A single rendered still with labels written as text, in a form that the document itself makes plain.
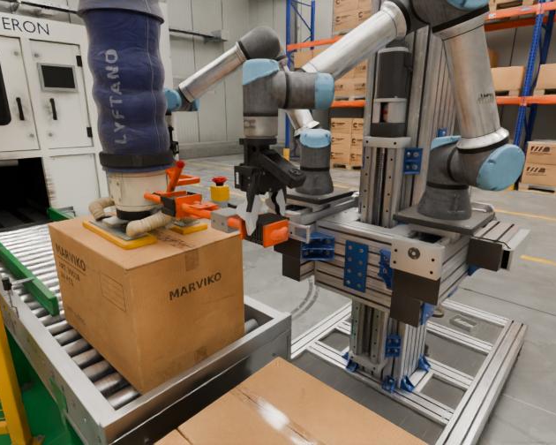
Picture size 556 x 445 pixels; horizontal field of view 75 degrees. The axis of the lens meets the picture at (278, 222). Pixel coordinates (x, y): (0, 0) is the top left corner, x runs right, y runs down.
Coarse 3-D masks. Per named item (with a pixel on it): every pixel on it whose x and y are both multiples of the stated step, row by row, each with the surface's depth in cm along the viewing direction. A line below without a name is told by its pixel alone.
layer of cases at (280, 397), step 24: (240, 384) 110; (264, 384) 110; (288, 384) 110; (312, 384) 110; (216, 408) 101; (240, 408) 101; (264, 408) 101; (288, 408) 101; (312, 408) 101; (336, 408) 101; (360, 408) 101; (192, 432) 94; (216, 432) 94; (240, 432) 94; (264, 432) 94; (288, 432) 94; (312, 432) 94; (336, 432) 94; (360, 432) 94; (384, 432) 94
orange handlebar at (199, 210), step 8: (184, 176) 148; (192, 176) 146; (184, 184) 138; (160, 192) 116; (152, 200) 113; (160, 200) 108; (184, 208) 100; (192, 208) 97; (200, 208) 95; (208, 208) 99; (216, 208) 97; (192, 216) 98; (200, 216) 96; (208, 216) 92; (232, 224) 86; (272, 232) 78; (280, 232) 78; (288, 232) 80
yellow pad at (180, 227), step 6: (174, 222) 124; (180, 222) 124; (192, 222) 124; (198, 222) 125; (174, 228) 121; (180, 228) 120; (186, 228) 120; (192, 228) 120; (198, 228) 122; (204, 228) 124; (186, 234) 119
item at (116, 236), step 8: (104, 216) 122; (88, 224) 123; (96, 224) 122; (104, 224) 121; (96, 232) 119; (104, 232) 115; (112, 232) 113; (120, 232) 113; (112, 240) 111; (120, 240) 108; (128, 240) 108; (136, 240) 108; (144, 240) 109; (152, 240) 110; (128, 248) 105
